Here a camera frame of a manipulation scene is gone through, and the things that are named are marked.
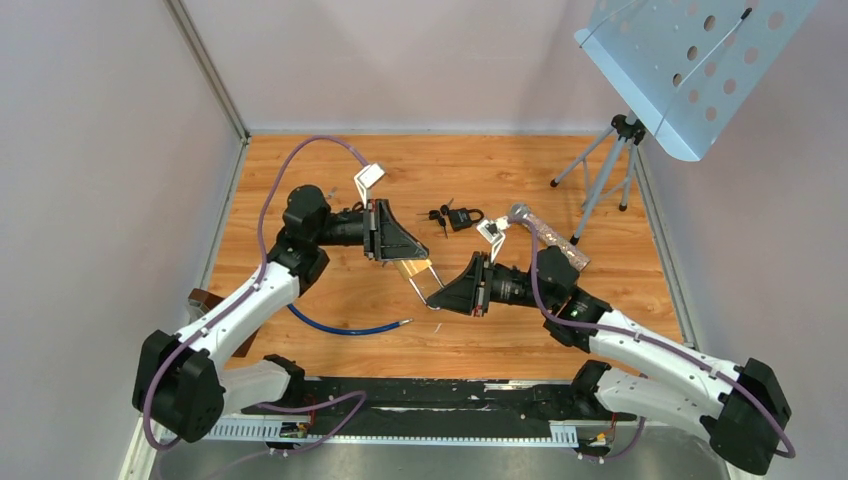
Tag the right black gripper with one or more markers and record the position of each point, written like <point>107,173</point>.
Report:
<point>460,295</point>

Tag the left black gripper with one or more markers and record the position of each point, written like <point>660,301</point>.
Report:
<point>385,238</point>

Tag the brass padlock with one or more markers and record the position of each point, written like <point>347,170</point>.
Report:
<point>410,269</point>

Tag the small black padlock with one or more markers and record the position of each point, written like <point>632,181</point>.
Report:
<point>463,218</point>

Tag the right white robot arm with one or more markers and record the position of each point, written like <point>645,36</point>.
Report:
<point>740,410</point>

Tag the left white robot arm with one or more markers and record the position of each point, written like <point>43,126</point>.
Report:
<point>181,383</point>

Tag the glitter microphone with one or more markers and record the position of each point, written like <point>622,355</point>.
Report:
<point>550,236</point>

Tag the blue music stand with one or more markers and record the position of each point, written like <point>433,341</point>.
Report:
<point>684,68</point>

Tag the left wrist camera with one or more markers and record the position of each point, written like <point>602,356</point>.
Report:
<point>366,179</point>

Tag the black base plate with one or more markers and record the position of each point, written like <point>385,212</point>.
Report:
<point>456,408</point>

